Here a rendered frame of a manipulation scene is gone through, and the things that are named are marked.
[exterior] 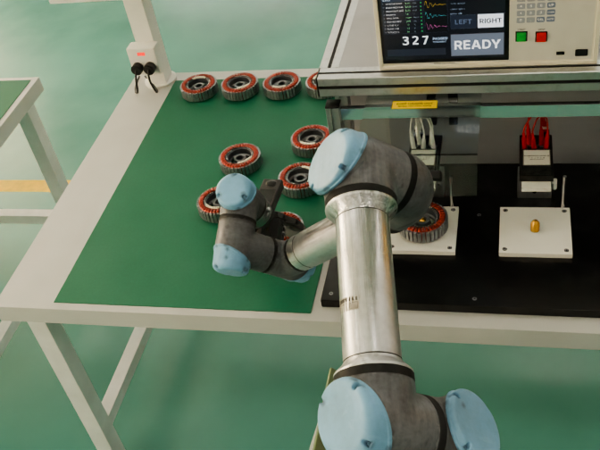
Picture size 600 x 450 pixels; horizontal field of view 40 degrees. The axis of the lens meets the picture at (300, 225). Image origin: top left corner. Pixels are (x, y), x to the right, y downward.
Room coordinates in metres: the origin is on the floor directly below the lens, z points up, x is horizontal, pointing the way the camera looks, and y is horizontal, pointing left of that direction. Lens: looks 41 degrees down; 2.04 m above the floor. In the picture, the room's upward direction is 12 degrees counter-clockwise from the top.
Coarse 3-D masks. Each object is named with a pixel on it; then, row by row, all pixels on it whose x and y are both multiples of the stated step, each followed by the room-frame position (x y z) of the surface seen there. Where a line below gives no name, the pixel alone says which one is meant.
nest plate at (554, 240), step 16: (512, 208) 1.38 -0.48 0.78; (528, 208) 1.37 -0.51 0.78; (544, 208) 1.36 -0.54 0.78; (560, 208) 1.35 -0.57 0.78; (512, 224) 1.33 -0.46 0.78; (528, 224) 1.32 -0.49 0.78; (544, 224) 1.31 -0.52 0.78; (560, 224) 1.30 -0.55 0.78; (512, 240) 1.28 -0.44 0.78; (528, 240) 1.27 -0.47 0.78; (544, 240) 1.26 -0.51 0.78; (560, 240) 1.25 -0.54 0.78; (512, 256) 1.24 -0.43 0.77; (528, 256) 1.23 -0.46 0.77; (544, 256) 1.22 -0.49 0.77; (560, 256) 1.21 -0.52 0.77
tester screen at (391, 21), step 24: (384, 0) 1.52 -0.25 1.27; (408, 0) 1.50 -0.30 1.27; (432, 0) 1.49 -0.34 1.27; (456, 0) 1.47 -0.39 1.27; (480, 0) 1.46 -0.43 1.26; (504, 0) 1.44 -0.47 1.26; (384, 24) 1.52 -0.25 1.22; (408, 24) 1.50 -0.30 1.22; (432, 24) 1.49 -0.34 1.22; (504, 24) 1.44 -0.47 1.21; (408, 48) 1.50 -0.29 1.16; (504, 48) 1.44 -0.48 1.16
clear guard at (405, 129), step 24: (384, 96) 1.50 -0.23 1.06; (408, 96) 1.48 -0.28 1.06; (432, 96) 1.46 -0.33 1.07; (456, 96) 1.44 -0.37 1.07; (480, 96) 1.43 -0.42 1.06; (384, 120) 1.41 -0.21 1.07; (408, 120) 1.40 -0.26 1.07; (432, 120) 1.38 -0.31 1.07; (456, 120) 1.36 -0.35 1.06; (408, 144) 1.31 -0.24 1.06; (432, 144) 1.30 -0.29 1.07; (456, 144) 1.28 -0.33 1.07; (432, 168) 1.25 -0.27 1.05; (456, 168) 1.23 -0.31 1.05; (456, 192) 1.20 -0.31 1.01
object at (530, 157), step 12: (552, 144) 1.43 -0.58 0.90; (528, 156) 1.38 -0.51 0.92; (540, 156) 1.37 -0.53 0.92; (552, 156) 1.39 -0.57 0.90; (528, 168) 1.35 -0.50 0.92; (540, 168) 1.34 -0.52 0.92; (552, 168) 1.33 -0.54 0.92; (528, 180) 1.35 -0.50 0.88; (540, 180) 1.34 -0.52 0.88; (552, 180) 1.33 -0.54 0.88
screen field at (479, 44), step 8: (456, 40) 1.47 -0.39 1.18; (464, 40) 1.47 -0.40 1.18; (472, 40) 1.46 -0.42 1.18; (480, 40) 1.46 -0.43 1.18; (488, 40) 1.45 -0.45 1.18; (496, 40) 1.45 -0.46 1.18; (456, 48) 1.47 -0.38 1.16; (464, 48) 1.47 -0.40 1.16; (472, 48) 1.46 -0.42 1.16; (480, 48) 1.46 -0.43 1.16; (488, 48) 1.45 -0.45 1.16; (496, 48) 1.45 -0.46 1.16
